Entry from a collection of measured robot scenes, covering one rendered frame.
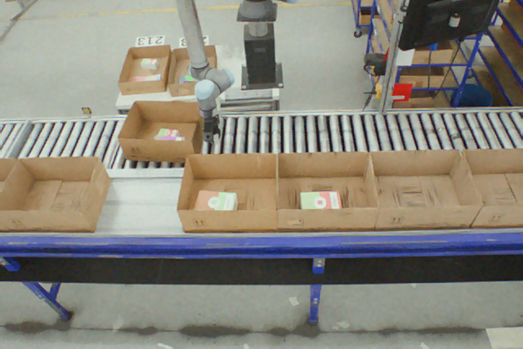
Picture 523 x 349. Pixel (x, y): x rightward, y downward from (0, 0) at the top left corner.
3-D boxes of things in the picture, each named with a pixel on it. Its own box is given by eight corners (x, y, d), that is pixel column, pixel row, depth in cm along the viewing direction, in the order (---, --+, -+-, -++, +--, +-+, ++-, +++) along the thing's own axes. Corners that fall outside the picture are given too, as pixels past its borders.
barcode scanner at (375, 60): (360, 67, 225) (365, 51, 217) (382, 69, 226) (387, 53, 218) (362, 74, 221) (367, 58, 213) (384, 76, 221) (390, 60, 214)
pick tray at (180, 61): (217, 56, 280) (215, 44, 273) (216, 93, 254) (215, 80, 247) (175, 60, 280) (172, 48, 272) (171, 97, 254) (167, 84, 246)
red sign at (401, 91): (408, 100, 235) (412, 82, 226) (408, 101, 235) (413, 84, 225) (380, 101, 236) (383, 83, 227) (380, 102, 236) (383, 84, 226)
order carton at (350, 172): (364, 176, 189) (368, 150, 177) (373, 232, 170) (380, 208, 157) (277, 177, 191) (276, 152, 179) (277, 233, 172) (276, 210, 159)
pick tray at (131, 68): (173, 56, 283) (170, 43, 276) (166, 92, 257) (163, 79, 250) (132, 59, 284) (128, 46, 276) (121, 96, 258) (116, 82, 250)
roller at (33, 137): (46, 126, 250) (43, 119, 247) (11, 194, 215) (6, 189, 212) (39, 126, 251) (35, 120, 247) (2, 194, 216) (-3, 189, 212)
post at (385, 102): (388, 117, 245) (420, -29, 179) (390, 123, 241) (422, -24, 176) (368, 118, 245) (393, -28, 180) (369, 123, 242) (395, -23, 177)
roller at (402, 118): (395, 114, 237) (399, 118, 240) (414, 186, 202) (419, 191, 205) (402, 109, 235) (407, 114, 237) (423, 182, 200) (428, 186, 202)
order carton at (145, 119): (208, 124, 236) (203, 101, 224) (197, 163, 217) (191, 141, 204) (142, 122, 241) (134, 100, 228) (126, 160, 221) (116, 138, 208)
